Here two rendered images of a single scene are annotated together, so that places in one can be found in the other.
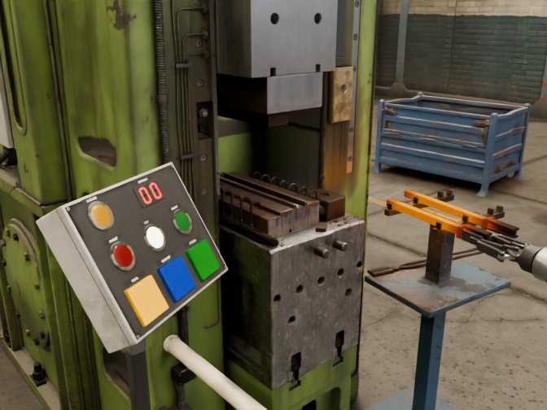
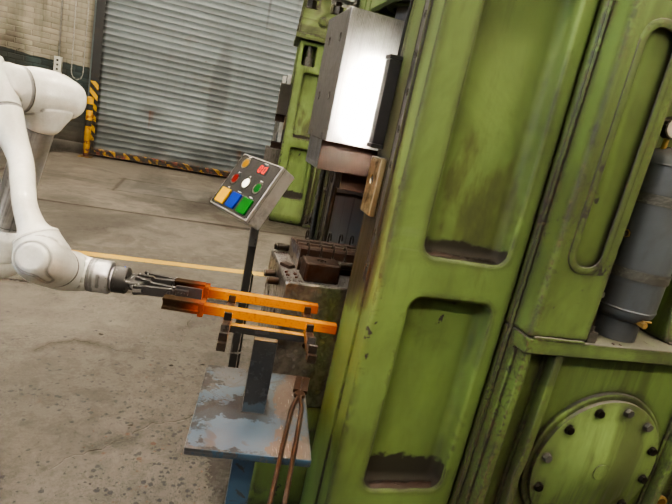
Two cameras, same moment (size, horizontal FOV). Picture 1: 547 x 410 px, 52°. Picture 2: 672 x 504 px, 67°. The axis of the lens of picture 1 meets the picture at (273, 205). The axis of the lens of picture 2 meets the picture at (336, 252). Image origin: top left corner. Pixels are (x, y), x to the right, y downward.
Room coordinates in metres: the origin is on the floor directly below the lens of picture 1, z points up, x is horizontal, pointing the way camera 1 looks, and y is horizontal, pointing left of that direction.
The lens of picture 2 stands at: (2.35, -1.64, 1.43)
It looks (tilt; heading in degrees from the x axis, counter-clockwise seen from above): 14 degrees down; 113
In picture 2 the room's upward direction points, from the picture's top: 12 degrees clockwise
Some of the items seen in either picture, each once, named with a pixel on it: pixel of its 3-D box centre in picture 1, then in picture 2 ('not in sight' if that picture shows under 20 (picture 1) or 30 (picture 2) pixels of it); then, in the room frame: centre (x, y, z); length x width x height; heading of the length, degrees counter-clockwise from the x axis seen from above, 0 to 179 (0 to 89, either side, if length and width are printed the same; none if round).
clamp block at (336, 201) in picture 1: (323, 204); (320, 270); (1.67, -0.16, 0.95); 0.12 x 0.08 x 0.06; 40
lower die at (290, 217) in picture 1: (249, 201); (348, 256); (1.67, 0.08, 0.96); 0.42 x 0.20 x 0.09; 40
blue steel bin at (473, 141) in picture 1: (448, 139); not in sight; (5.32, -1.69, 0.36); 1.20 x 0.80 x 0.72; 45
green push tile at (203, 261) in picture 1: (201, 260); (245, 206); (1.12, 0.16, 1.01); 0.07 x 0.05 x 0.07; 155
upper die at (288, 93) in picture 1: (247, 85); (369, 161); (1.67, 0.08, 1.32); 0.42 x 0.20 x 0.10; 40
